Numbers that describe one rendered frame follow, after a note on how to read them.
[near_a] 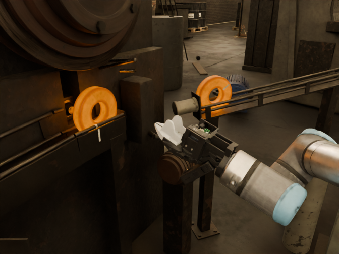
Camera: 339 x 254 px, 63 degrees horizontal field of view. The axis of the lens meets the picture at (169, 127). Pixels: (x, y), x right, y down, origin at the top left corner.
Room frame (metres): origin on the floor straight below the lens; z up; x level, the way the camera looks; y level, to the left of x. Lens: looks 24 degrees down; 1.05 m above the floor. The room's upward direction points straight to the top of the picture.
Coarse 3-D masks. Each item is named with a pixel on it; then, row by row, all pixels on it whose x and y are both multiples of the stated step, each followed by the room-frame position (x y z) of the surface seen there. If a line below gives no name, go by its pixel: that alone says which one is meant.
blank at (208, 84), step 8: (208, 80) 1.05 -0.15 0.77; (216, 80) 1.06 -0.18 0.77; (224, 80) 1.08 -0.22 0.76; (200, 88) 1.04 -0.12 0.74; (208, 88) 1.05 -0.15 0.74; (224, 88) 1.08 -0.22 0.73; (200, 96) 1.03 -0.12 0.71; (208, 96) 1.05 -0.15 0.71; (224, 96) 1.08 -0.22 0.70; (224, 104) 1.08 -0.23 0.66; (216, 112) 1.06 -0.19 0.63
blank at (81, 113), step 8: (88, 88) 0.80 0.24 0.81; (96, 88) 0.80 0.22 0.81; (104, 88) 0.82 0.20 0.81; (80, 96) 0.77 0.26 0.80; (88, 96) 0.77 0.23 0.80; (96, 96) 0.79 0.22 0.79; (104, 96) 0.82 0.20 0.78; (112, 96) 0.85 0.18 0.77; (80, 104) 0.75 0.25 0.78; (88, 104) 0.76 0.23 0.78; (104, 104) 0.82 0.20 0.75; (112, 104) 0.84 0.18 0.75; (80, 112) 0.74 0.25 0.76; (88, 112) 0.76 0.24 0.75; (104, 112) 0.83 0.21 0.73; (112, 112) 0.84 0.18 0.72; (80, 120) 0.73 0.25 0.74; (88, 120) 0.76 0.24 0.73; (96, 120) 0.81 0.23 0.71; (80, 128) 0.74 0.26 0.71
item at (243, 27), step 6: (246, 0) 9.30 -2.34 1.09; (246, 6) 9.29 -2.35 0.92; (240, 12) 9.26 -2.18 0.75; (246, 12) 9.28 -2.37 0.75; (240, 18) 9.28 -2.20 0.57; (246, 18) 9.27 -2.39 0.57; (240, 24) 9.32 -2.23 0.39; (246, 24) 9.26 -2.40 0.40; (240, 30) 9.35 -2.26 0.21; (246, 30) 9.25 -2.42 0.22; (234, 36) 9.35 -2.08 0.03; (240, 36) 9.34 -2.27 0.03; (246, 36) 9.23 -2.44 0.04
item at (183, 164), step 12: (168, 156) 0.89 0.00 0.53; (168, 168) 0.87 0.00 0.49; (180, 168) 0.86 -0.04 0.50; (168, 180) 0.87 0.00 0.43; (180, 180) 0.86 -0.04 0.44; (168, 192) 0.91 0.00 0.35; (180, 192) 0.88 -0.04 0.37; (192, 192) 0.93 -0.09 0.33; (168, 204) 0.91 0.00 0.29; (180, 204) 0.88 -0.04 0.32; (168, 216) 0.91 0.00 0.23; (180, 216) 0.88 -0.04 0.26; (168, 228) 0.91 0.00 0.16; (180, 228) 0.88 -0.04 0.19; (168, 240) 0.91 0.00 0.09; (180, 240) 0.88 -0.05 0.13; (168, 252) 0.91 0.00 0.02; (180, 252) 0.88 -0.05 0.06
